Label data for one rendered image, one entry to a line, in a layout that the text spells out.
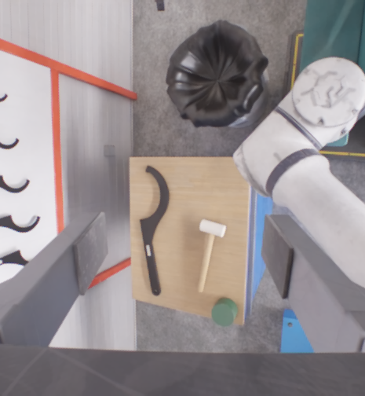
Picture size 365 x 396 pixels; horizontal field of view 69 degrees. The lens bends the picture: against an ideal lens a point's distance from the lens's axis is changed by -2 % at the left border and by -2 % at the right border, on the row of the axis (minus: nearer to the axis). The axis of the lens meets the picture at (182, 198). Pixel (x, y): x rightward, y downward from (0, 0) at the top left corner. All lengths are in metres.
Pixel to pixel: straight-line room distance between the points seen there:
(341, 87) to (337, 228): 0.30
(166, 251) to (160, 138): 1.25
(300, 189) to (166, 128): 1.80
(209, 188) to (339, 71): 0.67
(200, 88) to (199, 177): 0.66
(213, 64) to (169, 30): 0.91
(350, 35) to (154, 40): 1.80
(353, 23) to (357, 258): 0.70
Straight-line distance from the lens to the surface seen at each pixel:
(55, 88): 1.84
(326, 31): 1.03
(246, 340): 2.50
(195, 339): 2.66
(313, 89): 0.69
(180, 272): 1.30
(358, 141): 1.74
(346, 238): 0.57
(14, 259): 1.63
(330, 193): 0.61
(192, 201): 1.20
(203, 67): 1.68
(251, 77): 1.46
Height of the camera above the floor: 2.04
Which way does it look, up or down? 65 degrees down
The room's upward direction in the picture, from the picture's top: 105 degrees counter-clockwise
